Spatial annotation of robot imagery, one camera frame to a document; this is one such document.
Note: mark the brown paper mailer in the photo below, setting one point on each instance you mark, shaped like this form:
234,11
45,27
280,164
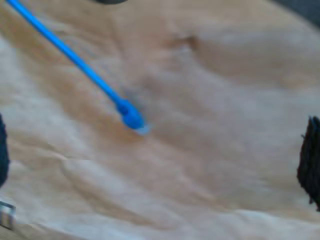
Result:
200,150

